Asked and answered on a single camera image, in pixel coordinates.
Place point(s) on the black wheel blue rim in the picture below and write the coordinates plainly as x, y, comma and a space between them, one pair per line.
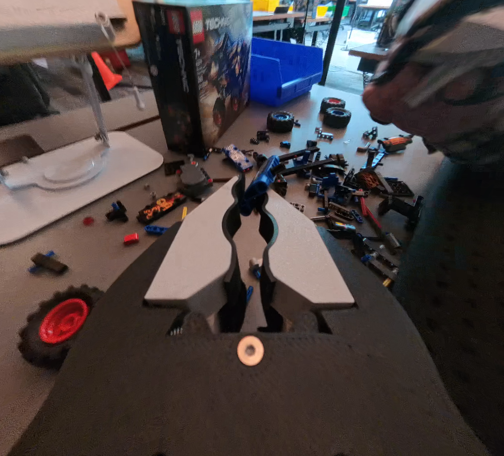
338, 118
280, 121

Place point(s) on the pile of loose toy parts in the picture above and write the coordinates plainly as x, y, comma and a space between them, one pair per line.
346, 196

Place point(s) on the small blue toy connector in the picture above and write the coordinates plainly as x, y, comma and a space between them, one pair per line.
258, 184

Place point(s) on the black perforated board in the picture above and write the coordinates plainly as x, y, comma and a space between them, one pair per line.
465, 306

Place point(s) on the blue plastic bin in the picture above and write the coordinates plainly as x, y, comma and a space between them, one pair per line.
279, 70

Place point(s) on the grey desk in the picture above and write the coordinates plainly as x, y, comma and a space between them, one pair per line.
102, 267

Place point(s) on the red toy axle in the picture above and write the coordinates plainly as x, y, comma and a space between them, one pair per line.
372, 213

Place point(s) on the black wheel red rim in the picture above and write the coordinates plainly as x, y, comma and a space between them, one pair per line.
331, 102
61, 322

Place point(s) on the person's right hand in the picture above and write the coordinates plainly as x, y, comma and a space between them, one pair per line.
402, 102

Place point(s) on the grey toy pull-back motor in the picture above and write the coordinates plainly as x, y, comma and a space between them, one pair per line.
194, 179

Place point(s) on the white desk stand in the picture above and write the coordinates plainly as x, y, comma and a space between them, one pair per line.
71, 180

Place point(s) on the cardboard box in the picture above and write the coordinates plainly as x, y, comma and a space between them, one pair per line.
126, 27

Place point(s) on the black toy chassis assembly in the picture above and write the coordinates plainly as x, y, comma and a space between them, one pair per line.
311, 163

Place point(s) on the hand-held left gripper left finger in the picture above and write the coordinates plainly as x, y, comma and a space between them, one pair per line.
193, 267

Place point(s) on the yellow bin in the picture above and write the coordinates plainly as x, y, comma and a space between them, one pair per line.
264, 4

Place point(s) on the yellow toy axle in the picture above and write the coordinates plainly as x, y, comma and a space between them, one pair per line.
184, 213

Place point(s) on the black panel flame sticker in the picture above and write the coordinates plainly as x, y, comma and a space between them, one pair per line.
161, 208

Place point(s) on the brown background table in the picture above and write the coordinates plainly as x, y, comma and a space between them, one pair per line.
370, 52

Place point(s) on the long background workbench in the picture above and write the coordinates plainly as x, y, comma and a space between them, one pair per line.
276, 25

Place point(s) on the blue flame sticker panel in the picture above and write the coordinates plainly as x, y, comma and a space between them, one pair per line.
238, 158

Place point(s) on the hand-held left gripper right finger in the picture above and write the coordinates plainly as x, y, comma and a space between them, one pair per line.
311, 267

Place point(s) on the orange traffic cone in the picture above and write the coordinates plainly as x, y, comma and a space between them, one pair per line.
104, 72

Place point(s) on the small red toy disc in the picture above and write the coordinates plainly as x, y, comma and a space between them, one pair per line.
88, 221

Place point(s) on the black metal pole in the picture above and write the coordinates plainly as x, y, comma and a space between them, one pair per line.
339, 15

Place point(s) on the orange black toy piece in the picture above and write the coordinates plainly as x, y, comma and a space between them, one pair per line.
395, 143

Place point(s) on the small black toy connector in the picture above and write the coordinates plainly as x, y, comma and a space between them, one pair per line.
49, 262

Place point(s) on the black grille toy panel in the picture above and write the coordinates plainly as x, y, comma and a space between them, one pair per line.
173, 167

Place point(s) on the small blue toy beam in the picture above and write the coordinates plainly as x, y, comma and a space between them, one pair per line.
156, 229

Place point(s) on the person's right forearm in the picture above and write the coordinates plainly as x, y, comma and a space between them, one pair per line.
457, 47

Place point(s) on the monster truck toy set box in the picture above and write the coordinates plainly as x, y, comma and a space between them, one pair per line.
197, 70

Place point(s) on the black toy frame block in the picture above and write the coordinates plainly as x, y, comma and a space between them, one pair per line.
402, 208

